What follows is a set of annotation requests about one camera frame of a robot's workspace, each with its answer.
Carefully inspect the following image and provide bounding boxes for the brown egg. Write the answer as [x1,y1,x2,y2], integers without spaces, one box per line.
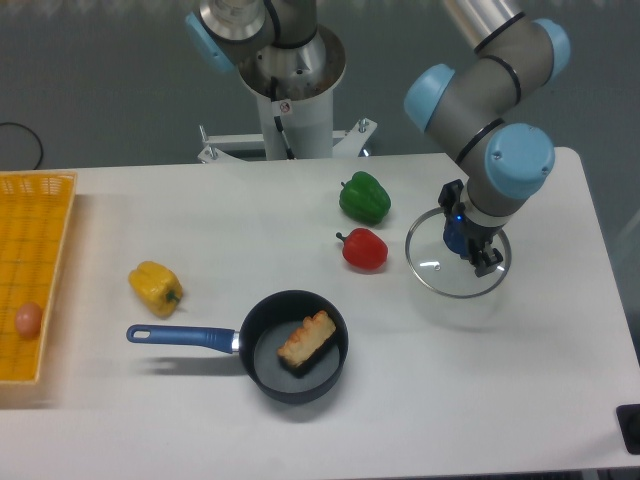
[14,302,43,339]

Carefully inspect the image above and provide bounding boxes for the black cable on pedestal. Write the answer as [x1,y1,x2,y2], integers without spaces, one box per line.
[269,74,298,161]

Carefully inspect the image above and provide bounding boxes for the dark blue saucepan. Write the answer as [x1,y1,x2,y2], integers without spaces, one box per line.
[126,290,349,405]

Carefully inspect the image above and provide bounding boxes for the baked pastry bread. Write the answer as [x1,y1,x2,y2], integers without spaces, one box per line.
[276,310,337,377]

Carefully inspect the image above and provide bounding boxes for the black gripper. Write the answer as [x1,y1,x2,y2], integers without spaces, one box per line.
[438,180,505,278]

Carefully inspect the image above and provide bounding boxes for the glass pot lid blue knob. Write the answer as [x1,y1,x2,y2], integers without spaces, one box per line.
[404,207,512,299]

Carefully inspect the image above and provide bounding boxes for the green bell pepper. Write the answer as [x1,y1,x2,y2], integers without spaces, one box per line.
[339,171,392,225]

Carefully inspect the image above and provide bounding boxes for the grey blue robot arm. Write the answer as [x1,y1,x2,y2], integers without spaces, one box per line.
[185,1,571,277]

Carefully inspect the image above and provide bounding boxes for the black device at table edge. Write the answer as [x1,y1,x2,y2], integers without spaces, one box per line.
[616,404,640,455]

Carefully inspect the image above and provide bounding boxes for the yellow bell pepper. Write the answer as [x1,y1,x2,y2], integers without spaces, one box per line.
[128,261,183,318]

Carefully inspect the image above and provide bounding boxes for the yellow plastic basket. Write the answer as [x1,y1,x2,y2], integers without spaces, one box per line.
[1,170,77,385]

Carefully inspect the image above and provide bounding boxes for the red bell pepper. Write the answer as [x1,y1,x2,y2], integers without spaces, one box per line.
[335,228,388,271]

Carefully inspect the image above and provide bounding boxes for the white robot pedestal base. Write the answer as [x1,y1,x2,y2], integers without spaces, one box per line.
[198,25,377,164]

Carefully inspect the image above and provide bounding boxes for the black cable on floor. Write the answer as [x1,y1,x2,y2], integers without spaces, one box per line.
[0,122,45,170]

